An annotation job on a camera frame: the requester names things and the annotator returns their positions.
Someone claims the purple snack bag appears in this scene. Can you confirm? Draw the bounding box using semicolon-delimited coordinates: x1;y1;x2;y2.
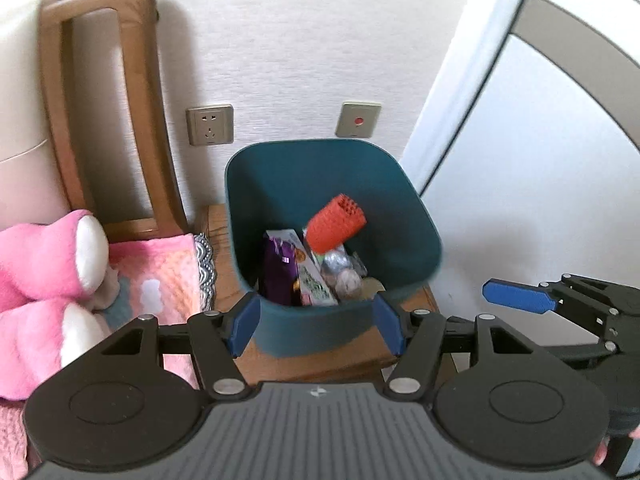
259;237;303;307

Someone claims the orange foam net tube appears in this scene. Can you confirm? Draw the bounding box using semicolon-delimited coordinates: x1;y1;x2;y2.
305;194;367;254

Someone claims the person's right hand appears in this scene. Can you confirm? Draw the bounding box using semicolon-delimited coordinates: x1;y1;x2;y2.
592;410;639;466

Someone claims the white purple carton box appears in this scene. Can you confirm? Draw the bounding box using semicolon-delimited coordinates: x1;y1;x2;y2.
266;229;337;307

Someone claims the pink plush toy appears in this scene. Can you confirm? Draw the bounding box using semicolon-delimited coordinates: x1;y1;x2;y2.
1;210;120;401

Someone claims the wooden bed headboard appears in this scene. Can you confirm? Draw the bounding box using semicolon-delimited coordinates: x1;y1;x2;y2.
37;0;190;242

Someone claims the beige wall power socket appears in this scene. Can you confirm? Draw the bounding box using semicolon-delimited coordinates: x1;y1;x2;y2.
186;104;234;146

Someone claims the beige wall switch red dot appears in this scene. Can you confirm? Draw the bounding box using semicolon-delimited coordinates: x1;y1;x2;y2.
335;101;382;139

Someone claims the white door frame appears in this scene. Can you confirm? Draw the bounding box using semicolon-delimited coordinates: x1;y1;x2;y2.
400;0;523;195

